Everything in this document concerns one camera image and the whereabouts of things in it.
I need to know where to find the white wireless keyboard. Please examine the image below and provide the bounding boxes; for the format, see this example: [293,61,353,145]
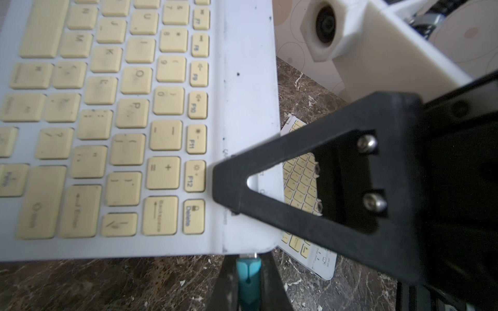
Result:
[278,114,338,281]
[1,1,281,262]

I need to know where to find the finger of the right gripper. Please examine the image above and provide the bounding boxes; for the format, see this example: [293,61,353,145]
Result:
[212,92,426,283]

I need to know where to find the teal charging cable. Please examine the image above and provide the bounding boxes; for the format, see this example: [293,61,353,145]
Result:
[235,253,263,311]

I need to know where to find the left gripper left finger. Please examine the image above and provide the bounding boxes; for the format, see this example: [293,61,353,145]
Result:
[206,255,239,311]

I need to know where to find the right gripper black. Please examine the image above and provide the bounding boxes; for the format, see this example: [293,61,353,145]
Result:
[396,69,498,308]

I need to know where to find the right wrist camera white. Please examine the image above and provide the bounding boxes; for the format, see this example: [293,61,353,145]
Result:
[300,1,472,102]

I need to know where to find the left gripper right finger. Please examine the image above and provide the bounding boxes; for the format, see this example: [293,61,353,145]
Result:
[260,252,294,311]

